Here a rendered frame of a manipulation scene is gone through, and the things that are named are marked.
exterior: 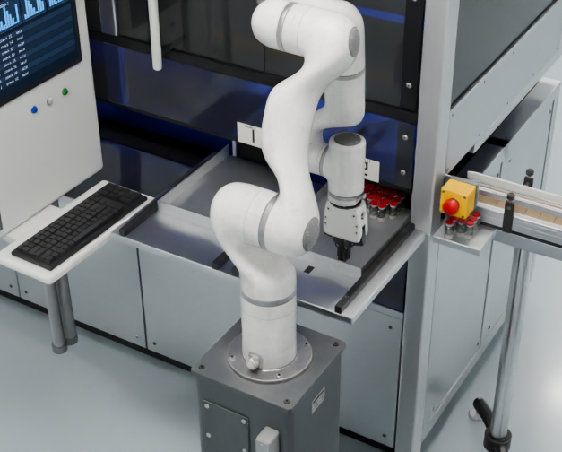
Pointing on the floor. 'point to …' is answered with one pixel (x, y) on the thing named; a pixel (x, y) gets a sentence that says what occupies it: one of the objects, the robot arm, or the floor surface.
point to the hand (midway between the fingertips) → (343, 252)
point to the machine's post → (426, 214)
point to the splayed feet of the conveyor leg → (480, 412)
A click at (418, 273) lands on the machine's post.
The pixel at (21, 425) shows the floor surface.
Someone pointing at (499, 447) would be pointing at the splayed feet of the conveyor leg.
